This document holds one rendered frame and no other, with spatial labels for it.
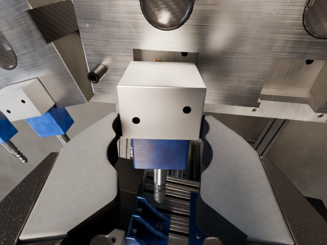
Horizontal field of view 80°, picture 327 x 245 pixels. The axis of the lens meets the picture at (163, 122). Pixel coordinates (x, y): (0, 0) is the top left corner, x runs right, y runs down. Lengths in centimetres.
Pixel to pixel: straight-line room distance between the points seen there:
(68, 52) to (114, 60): 9
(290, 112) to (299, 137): 121
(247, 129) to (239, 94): 93
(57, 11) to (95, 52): 9
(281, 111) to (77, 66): 27
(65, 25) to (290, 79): 24
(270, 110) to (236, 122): 76
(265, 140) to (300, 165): 62
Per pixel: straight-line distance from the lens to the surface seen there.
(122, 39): 17
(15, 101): 28
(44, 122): 30
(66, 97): 27
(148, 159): 15
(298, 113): 33
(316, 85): 23
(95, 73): 17
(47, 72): 27
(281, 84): 22
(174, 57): 19
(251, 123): 109
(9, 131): 38
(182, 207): 56
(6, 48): 29
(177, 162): 16
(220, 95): 18
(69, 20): 27
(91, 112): 147
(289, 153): 162
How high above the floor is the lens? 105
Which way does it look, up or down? 51 degrees down
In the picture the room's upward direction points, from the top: 167 degrees counter-clockwise
